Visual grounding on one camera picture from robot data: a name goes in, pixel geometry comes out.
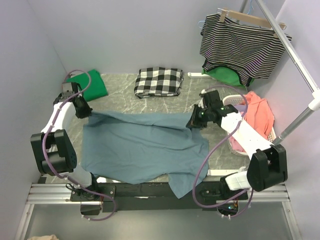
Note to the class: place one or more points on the green garment under striped shirt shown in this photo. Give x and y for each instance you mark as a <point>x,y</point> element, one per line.
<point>227,76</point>

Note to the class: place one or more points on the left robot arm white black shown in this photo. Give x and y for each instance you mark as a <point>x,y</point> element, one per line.
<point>53,145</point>

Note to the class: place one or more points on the folded green t shirt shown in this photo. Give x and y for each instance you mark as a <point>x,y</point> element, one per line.
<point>97,88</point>

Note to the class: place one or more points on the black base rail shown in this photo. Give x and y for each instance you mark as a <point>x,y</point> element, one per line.
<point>147,196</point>

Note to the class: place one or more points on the silver clothes rack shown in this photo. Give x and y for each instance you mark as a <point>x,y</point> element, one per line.
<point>314,105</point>

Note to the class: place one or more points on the lilac garment in basket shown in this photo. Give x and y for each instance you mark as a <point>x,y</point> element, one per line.
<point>241,108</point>

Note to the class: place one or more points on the coral pink shirt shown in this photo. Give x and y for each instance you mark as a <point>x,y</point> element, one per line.
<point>259,115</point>

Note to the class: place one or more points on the blue t shirt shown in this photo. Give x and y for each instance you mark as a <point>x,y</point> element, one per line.
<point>137,148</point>

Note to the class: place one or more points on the white laundry basket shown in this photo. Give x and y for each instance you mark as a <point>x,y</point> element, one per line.
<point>236,99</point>

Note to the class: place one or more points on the wooden clip hanger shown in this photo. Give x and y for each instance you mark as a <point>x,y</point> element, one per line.
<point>242,17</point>

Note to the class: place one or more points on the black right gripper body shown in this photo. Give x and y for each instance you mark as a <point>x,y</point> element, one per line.
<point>197,117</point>

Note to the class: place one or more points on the folded black white checkered shirt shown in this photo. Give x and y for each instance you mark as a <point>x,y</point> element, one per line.
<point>158,82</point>

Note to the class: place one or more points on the aluminium frame rail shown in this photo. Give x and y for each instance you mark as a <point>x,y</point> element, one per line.
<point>49,211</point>

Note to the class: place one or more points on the beige cloth at bottom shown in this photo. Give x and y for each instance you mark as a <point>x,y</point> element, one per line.
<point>44,237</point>

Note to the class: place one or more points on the black white striped shirt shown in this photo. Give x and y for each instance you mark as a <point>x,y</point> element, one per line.
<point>250,51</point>

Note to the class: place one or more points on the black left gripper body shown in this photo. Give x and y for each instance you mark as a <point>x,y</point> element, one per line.
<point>83,110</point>

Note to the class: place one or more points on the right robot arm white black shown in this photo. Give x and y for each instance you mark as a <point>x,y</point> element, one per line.
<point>268,162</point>

